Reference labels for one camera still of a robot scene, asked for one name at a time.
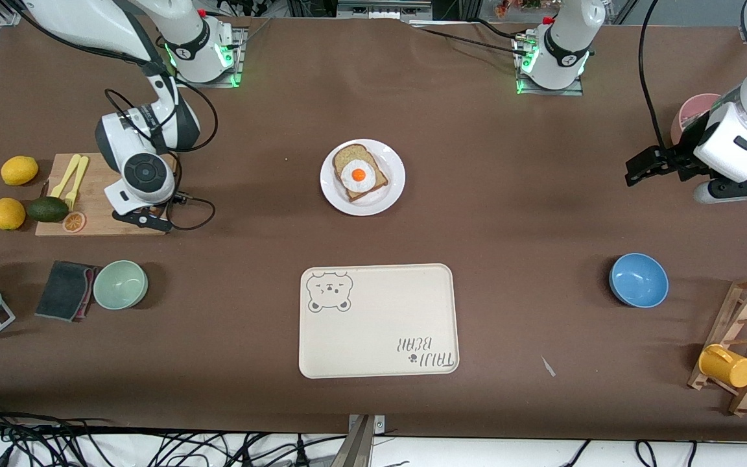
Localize tangled black floor cables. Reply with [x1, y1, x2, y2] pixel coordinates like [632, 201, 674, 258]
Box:
[0, 399, 348, 467]

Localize green avocado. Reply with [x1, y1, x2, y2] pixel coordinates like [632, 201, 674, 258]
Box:
[26, 197, 69, 223]

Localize metal frame behind table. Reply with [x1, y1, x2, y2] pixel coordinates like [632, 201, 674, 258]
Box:
[286, 0, 478, 23]

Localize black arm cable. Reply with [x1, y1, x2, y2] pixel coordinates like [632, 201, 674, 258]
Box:
[637, 0, 672, 153]
[104, 81, 220, 232]

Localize black cable on table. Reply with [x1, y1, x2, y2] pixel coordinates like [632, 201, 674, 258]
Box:
[409, 23, 527, 58]

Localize bread slice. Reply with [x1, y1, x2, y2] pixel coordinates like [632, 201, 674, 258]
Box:
[333, 144, 390, 203]

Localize yellow lemon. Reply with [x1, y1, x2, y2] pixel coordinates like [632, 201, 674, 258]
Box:
[1, 156, 40, 187]

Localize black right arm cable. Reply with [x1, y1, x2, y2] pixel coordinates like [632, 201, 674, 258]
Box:
[104, 81, 220, 232]

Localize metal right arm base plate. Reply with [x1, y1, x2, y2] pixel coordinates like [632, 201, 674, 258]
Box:
[174, 26, 246, 88]

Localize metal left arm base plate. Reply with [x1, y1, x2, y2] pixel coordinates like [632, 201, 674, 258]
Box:
[515, 32, 585, 97]

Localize blue bowl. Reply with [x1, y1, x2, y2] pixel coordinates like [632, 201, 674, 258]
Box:
[609, 252, 670, 309]

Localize bamboo cutting board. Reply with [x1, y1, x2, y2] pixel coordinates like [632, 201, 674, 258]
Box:
[35, 152, 178, 237]

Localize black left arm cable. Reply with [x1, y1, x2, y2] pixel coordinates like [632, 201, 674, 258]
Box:
[637, 0, 672, 153]

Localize toy fried egg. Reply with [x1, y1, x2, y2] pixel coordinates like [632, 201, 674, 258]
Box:
[340, 159, 377, 193]

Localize pink bowl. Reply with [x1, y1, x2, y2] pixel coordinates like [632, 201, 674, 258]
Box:
[670, 93, 724, 147]

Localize orange-yellow citrus fruit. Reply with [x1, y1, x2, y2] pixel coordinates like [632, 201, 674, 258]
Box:
[0, 197, 27, 231]

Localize white round plate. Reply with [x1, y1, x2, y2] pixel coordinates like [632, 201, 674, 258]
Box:
[320, 139, 407, 217]

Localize yellow plastic knife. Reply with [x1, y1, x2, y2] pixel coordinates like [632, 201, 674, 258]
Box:
[49, 154, 81, 199]

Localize pale green bowl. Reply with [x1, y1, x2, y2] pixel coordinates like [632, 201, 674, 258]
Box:
[93, 260, 149, 311]

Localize cream bear print tray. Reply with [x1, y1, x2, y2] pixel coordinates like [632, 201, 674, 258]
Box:
[298, 263, 460, 379]

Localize grey and pink folded cloth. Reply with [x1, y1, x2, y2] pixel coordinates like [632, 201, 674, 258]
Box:
[34, 260, 101, 323]

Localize yellow mug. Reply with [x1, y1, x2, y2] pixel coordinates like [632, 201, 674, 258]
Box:
[698, 344, 747, 389]

